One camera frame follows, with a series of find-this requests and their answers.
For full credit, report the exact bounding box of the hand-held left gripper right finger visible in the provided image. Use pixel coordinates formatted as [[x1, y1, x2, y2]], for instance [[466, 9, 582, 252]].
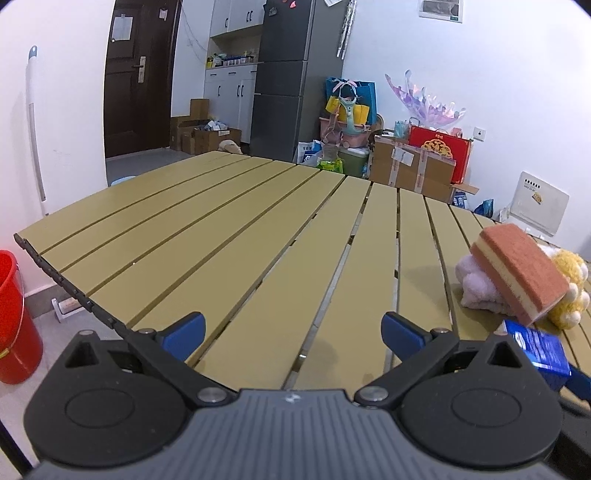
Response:
[[353, 311, 532, 410]]

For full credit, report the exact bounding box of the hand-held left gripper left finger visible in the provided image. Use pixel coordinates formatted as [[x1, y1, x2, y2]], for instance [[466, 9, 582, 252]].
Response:
[[58, 311, 234, 410]]

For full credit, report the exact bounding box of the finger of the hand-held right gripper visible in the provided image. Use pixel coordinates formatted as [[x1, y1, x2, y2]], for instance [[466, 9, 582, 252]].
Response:
[[556, 362, 591, 408]]

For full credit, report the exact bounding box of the small blue box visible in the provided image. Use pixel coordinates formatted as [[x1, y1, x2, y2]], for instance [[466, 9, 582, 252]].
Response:
[[503, 319, 572, 378]]

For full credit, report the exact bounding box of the pink towel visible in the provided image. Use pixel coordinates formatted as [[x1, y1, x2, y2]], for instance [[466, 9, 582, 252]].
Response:
[[456, 255, 509, 315]]

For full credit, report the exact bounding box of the yellow plush toy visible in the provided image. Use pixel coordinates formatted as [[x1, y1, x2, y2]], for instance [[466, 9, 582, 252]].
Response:
[[538, 244, 591, 330]]

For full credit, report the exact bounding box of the red and yellow sponge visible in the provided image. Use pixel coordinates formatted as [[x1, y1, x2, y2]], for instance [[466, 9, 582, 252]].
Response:
[[470, 224, 571, 326]]

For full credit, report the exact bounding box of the tan slatted folding table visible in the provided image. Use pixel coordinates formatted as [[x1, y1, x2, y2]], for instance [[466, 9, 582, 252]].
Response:
[[14, 150, 591, 394]]

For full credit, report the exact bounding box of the white mop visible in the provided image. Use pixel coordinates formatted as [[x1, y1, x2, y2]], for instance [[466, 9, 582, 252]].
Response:
[[25, 45, 88, 325]]

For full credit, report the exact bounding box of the taped cardboard box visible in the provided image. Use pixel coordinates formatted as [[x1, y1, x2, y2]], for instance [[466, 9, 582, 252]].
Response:
[[369, 136, 458, 204]]

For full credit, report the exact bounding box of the red plastic bucket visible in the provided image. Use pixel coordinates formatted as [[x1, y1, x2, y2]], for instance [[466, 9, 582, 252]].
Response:
[[0, 250, 44, 385]]

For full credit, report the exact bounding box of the green cooler box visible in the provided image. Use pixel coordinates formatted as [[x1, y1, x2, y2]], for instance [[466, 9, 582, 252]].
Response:
[[338, 146, 370, 179]]

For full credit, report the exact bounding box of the white panel heater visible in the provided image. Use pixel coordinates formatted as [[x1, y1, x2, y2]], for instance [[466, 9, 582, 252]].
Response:
[[510, 171, 570, 236]]

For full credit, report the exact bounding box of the red gift box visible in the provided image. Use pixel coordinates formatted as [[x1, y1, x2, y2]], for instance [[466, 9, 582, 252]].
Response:
[[407, 126, 473, 186]]

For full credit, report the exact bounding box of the open cardboard box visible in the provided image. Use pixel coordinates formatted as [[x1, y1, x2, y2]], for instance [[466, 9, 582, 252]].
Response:
[[191, 126, 242, 156]]

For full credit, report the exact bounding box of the blue and white bag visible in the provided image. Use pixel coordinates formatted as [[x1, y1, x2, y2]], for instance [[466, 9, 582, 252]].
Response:
[[298, 141, 325, 167]]

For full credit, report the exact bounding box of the iridescent flower bouquet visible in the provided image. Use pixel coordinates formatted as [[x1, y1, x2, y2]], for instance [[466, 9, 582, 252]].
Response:
[[385, 69, 467, 133]]

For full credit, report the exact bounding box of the yellow paper bag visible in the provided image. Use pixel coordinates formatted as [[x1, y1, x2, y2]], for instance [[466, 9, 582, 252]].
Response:
[[327, 97, 371, 126]]

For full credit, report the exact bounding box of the blue gift bag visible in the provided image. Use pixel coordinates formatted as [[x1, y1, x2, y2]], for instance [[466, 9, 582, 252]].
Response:
[[326, 77, 378, 128]]

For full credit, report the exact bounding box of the white cabinet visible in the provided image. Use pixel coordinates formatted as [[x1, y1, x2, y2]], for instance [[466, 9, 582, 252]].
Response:
[[203, 0, 267, 145]]

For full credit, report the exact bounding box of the dark brown door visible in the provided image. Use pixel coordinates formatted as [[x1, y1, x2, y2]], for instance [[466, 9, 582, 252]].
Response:
[[104, 0, 179, 159]]

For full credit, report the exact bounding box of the grey refrigerator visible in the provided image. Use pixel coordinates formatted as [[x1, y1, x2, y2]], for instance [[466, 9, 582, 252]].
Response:
[[249, 0, 352, 164]]

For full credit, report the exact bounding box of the row of small bottles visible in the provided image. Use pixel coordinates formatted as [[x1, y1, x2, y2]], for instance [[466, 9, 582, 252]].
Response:
[[206, 52, 260, 68]]

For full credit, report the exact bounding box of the silver hanging streamer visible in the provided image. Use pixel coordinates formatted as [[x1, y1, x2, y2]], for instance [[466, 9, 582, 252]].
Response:
[[337, 0, 358, 59]]

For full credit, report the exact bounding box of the white paper notice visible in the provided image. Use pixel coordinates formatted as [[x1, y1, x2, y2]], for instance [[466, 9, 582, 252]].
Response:
[[112, 14, 135, 42]]

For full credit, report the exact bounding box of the teal plastic frame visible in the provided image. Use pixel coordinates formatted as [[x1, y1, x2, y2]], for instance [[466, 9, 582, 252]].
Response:
[[336, 88, 360, 136]]

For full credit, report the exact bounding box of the white wall panel box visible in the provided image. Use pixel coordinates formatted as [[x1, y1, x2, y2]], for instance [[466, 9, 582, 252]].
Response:
[[418, 0, 464, 23]]

